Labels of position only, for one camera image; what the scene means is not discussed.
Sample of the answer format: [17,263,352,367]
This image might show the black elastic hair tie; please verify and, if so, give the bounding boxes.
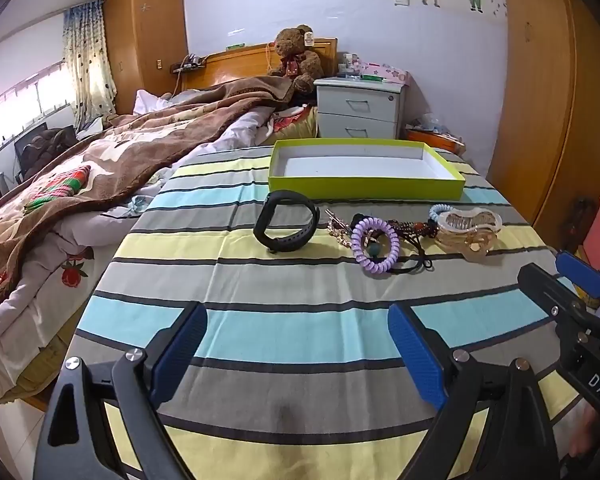
[365,240,437,276]

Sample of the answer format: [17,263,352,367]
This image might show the large wooden wardrobe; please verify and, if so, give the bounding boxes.
[482,0,600,221]

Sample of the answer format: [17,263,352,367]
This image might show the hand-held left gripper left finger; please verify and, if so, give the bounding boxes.
[32,301,209,480]

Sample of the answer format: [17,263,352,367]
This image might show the power strip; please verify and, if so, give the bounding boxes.
[172,55,206,72]

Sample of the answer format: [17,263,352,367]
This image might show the clear hair claw clip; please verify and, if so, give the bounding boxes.
[437,206,503,264]

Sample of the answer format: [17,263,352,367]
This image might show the red green plaid pillow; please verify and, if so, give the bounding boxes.
[24,165,92,211]

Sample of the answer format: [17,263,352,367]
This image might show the person's right hand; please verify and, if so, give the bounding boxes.
[567,405,600,458]

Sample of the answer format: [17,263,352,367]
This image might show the white floral quilt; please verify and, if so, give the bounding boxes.
[0,89,277,406]

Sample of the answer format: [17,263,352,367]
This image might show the pink floral box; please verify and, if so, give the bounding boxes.
[360,60,412,86]

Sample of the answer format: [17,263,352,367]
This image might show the narrow wooden wardrobe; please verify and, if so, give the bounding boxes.
[103,0,188,116]

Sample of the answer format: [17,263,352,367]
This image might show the grey drawer nightstand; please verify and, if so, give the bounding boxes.
[313,77,408,141]

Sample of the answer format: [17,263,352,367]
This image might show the wooden headboard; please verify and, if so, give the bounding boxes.
[172,37,340,92]

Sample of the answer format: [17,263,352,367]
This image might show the brown fleece blanket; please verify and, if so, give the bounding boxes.
[0,76,296,311]

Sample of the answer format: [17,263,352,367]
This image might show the black jacket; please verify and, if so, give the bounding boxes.
[15,125,78,181]

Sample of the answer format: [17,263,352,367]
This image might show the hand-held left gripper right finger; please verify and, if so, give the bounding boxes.
[387,302,561,480]

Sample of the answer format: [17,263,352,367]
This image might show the dark beaded bracelet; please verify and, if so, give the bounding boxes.
[380,218,441,247]

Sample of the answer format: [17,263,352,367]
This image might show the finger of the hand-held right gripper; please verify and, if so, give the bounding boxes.
[555,251,600,311]
[517,262,600,346]

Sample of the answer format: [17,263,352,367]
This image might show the purple spiral hair tie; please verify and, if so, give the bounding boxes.
[350,215,401,276]

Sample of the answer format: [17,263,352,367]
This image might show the brown teddy bear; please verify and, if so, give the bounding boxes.
[267,24,326,93]

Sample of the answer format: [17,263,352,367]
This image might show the patterned curtain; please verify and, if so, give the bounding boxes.
[62,0,118,133]

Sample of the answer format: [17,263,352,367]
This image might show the black wristband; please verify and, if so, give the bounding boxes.
[253,190,319,253]

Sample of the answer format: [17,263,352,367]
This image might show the red printed pillow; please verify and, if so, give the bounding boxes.
[270,105,318,138]

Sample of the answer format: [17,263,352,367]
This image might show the green shallow box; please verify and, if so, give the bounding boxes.
[267,138,467,201]

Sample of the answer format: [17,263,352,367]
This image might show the orange basket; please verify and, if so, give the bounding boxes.
[405,112,466,156]

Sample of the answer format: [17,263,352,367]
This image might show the window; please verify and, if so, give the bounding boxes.
[0,60,76,156]

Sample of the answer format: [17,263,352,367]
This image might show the small bottles cluster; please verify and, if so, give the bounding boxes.
[337,54,362,79]

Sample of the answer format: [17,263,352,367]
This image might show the yellow bed sheet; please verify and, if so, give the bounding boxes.
[0,305,88,408]

